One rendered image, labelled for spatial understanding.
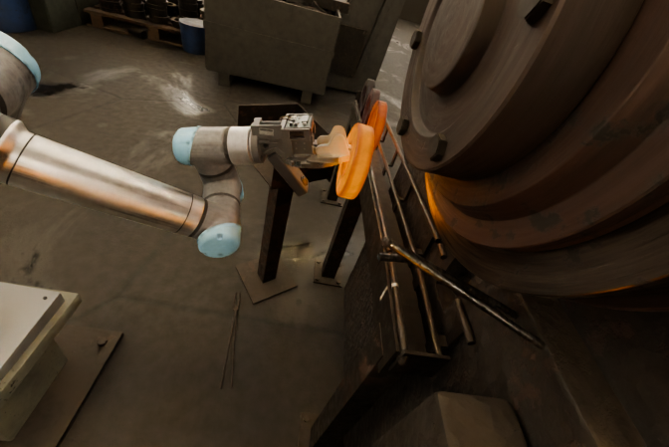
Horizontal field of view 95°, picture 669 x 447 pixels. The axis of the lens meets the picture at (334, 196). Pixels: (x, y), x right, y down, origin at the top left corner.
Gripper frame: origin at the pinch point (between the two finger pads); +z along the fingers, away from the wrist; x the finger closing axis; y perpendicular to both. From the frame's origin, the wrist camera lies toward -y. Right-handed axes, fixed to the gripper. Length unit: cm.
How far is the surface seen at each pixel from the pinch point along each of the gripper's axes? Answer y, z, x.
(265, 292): -77, -35, 21
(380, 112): -11.4, 10.2, 47.1
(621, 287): 15.2, 14.4, -42.3
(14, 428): -59, -85, -31
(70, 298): -37, -73, -9
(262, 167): -17.5, -26.7, 22.4
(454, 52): 24.5, 7.3, -24.7
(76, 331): -61, -88, -5
